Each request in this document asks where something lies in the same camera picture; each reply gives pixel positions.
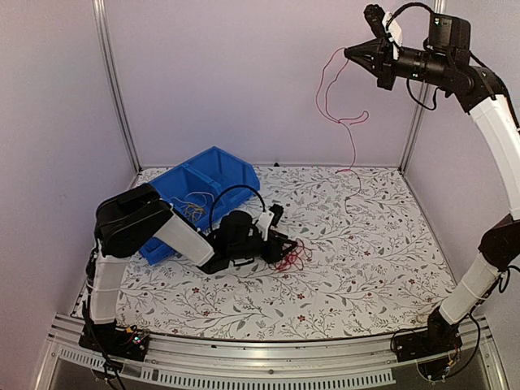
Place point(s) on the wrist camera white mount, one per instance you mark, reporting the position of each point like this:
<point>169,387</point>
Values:
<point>267,219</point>
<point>384,25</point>

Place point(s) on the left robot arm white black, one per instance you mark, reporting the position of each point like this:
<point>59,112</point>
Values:
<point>126,222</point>

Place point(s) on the aluminium front rail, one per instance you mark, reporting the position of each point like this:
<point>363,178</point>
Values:
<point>175,362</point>

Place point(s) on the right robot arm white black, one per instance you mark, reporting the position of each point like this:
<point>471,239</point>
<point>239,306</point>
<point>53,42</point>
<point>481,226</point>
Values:
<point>446,61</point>

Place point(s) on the aluminium frame post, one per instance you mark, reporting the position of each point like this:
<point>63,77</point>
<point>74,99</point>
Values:
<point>108,59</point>
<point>422,97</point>

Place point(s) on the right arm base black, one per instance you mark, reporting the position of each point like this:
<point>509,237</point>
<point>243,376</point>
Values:
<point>440,343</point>

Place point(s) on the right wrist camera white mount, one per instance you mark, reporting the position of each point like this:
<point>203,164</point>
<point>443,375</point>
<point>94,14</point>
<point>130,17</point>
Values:
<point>384,25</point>

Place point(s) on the floral patterned table mat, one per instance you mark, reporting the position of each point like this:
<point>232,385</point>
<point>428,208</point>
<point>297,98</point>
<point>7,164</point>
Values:
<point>367,263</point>

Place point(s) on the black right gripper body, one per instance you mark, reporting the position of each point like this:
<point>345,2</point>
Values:
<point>387,75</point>

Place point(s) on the right aluminium frame post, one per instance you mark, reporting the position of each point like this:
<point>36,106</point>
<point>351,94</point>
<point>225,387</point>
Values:
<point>422,97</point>

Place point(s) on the left aluminium frame post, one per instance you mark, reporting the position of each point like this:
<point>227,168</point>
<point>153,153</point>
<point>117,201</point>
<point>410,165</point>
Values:
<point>108,59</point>

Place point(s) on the blue three-compartment plastic bin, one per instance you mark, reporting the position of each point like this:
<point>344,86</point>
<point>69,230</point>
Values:
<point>201,179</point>

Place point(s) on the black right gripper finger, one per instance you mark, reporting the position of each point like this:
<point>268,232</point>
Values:
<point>364,59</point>
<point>370,47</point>

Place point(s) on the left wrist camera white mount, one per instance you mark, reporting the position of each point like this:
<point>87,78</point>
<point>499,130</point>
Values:
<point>267,219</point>

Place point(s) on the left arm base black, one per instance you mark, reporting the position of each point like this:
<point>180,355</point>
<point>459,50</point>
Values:
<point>108,339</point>

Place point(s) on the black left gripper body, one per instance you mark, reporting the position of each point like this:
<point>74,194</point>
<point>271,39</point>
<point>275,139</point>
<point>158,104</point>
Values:
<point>270,256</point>

